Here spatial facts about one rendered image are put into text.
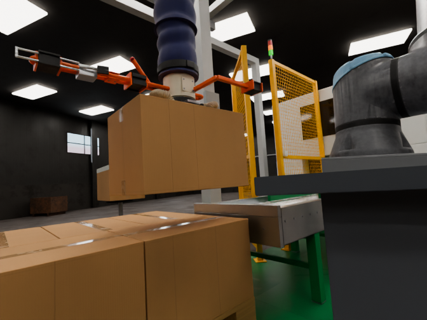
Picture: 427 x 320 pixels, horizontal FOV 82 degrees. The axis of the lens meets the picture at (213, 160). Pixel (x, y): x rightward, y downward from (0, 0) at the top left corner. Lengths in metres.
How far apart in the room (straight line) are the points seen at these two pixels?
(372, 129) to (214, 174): 0.71
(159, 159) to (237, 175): 0.46
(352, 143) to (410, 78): 0.18
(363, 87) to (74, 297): 1.01
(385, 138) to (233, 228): 0.83
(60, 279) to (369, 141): 0.93
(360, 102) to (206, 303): 0.98
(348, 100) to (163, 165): 0.69
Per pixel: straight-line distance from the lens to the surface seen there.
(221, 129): 1.25
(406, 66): 0.73
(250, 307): 1.47
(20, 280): 0.91
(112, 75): 1.22
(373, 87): 0.73
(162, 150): 1.03
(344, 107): 0.74
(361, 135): 0.70
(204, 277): 1.20
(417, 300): 0.70
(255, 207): 1.39
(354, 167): 0.63
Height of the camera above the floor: 0.74
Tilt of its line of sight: 5 degrees up
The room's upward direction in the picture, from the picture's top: 4 degrees counter-clockwise
